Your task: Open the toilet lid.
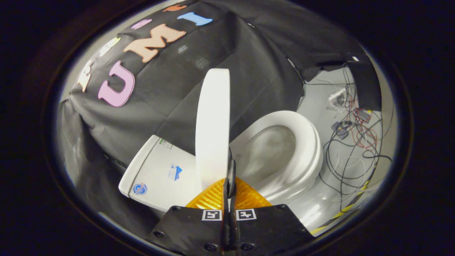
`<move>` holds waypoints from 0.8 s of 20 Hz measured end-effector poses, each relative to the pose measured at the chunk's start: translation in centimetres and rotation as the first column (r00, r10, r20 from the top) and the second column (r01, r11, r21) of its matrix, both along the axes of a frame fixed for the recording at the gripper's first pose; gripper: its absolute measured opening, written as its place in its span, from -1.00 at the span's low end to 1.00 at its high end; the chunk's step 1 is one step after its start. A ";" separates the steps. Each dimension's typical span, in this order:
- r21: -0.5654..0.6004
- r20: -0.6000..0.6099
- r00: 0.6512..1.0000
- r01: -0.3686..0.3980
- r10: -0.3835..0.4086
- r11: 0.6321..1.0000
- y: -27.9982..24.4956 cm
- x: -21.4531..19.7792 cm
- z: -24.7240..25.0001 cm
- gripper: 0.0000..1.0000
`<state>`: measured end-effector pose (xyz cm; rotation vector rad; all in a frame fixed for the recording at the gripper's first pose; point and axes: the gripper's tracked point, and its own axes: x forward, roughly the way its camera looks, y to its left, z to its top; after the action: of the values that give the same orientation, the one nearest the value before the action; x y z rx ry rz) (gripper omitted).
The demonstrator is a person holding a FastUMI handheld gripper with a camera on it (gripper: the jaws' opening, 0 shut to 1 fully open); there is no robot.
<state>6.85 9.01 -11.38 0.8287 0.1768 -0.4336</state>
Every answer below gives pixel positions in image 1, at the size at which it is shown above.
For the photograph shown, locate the white toilet seat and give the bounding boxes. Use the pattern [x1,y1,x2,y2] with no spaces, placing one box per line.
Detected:
[229,110,324,205]

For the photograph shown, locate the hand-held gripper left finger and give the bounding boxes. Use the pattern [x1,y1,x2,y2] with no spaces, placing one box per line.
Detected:
[148,158,231,256]

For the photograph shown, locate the tangle of cables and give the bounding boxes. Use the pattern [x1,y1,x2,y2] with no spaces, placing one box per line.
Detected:
[319,64,394,214]

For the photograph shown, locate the black backdrop cloth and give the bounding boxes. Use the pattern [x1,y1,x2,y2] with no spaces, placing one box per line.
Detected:
[57,0,382,242]

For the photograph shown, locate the yellow black floor tape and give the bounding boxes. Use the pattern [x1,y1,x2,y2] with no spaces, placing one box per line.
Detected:
[309,171,377,235]

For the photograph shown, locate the black power adapter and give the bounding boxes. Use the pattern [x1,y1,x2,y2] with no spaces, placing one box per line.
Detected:
[332,122,351,139]

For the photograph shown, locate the white toilet lid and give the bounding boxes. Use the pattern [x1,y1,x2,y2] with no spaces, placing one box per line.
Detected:
[195,68,231,191]

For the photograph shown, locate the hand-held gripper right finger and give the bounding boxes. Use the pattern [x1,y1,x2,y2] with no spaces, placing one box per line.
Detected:
[231,158,315,256]

